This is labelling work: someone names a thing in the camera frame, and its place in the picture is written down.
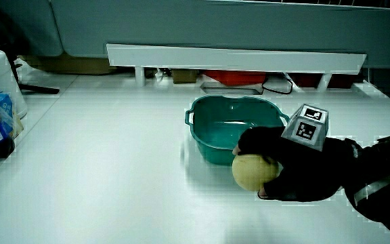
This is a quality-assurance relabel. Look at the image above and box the person's right hand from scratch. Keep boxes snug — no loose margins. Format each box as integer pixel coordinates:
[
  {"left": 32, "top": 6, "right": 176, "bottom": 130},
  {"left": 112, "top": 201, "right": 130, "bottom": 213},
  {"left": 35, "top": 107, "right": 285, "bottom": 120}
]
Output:
[{"left": 232, "top": 103, "right": 350, "bottom": 203}]

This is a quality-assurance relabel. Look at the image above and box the yellow round pear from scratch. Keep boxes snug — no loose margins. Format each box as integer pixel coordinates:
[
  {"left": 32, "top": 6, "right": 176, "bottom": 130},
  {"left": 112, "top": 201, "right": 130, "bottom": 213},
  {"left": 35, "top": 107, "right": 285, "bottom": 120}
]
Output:
[{"left": 231, "top": 154, "right": 280, "bottom": 192}]

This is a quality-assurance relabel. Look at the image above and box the person's right forearm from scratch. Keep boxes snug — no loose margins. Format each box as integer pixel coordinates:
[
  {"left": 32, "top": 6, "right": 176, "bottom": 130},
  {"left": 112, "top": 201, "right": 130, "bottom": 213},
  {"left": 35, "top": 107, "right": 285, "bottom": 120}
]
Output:
[{"left": 343, "top": 135, "right": 390, "bottom": 242}]

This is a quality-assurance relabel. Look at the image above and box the white desk shelf riser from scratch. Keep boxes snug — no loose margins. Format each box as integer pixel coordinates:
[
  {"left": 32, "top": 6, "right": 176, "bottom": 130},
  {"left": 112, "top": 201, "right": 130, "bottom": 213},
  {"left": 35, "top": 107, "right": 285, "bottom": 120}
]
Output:
[{"left": 106, "top": 43, "right": 368, "bottom": 93}]

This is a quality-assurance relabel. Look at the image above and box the white desk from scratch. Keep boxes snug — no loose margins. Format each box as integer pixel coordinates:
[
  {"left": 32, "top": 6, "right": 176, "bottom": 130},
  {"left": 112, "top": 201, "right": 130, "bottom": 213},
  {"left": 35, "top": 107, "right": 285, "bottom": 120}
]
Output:
[{"left": 0, "top": 73, "right": 390, "bottom": 244}]

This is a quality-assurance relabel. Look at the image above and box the dark red container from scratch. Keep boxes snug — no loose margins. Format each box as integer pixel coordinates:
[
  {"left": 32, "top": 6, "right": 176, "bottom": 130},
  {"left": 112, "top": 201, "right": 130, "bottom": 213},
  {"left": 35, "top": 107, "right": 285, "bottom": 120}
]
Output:
[{"left": 288, "top": 73, "right": 357, "bottom": 89}]

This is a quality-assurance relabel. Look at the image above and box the teal plastic basin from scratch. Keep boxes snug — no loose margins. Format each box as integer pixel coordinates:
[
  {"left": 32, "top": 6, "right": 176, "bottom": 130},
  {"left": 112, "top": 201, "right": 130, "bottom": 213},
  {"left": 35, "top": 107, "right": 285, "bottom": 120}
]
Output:
[{"left": 184, "top": 95, "right": 290, "bottom": 167}]

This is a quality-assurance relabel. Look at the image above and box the grey flat tray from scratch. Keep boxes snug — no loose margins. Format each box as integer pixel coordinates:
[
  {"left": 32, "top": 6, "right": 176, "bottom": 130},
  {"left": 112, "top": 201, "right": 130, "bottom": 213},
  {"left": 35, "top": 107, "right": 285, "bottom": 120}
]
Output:
[{"left": 200, "top": 82, "right": 264, "bottom": 96}]

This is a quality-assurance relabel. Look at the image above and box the red plastic container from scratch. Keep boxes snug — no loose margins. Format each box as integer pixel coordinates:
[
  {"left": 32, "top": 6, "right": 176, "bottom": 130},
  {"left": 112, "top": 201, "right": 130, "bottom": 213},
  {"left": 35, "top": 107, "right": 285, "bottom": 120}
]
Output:
[{"left": 202, "top": 70, "right": 267, "bottom": 87}]

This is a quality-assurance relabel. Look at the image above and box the small cardboard box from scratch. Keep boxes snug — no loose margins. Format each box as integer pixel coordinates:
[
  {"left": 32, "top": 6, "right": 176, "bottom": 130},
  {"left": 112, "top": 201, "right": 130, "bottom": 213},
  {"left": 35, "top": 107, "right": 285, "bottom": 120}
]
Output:
[{"left": 171, "top": 69, "right": 198, "bottom": 85}]

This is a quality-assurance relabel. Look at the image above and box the large grey padded panel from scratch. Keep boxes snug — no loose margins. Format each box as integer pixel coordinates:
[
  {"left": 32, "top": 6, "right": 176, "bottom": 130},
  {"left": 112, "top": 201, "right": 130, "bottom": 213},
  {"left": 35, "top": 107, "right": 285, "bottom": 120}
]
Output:
[{"left": 50, "top": 0, "right": 390, "bottom": 69}]

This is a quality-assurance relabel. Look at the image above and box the large brown cardboard box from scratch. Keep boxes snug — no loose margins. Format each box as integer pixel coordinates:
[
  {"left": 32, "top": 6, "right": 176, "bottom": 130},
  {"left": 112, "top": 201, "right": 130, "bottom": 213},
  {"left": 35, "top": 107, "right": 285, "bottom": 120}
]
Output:
[{"left": 18, "top": 54, "right": 118, "bottom": 76}]

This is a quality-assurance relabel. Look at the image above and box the black stand base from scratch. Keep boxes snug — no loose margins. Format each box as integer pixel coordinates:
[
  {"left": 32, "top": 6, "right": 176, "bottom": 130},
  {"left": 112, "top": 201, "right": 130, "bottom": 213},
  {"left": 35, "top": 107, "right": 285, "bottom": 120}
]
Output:
[{"left": 7, "top": 50, "right": 60, "bottom": 96}]

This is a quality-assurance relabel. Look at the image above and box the beige packet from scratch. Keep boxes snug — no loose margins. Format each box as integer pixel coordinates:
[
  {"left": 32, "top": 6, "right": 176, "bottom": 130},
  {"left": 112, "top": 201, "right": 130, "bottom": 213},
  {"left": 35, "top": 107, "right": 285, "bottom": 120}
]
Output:
[{"left": 12, "top": 110, "right": 24, "bottom": 138}]

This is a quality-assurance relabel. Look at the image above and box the small grey padded panel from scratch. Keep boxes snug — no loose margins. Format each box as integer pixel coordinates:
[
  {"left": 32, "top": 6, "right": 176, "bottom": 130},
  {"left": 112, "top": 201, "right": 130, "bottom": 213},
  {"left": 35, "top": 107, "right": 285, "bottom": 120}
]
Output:
[{"left": 0, "top": 0, "right": 64, "bottom": 58}]

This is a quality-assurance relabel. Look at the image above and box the black cable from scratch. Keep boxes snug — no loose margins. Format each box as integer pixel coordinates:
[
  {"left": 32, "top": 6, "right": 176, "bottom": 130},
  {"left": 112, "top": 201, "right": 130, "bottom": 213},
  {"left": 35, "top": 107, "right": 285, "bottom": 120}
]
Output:
[{"left": 261, "top": 74, "right": 294, "bottom": 96}]

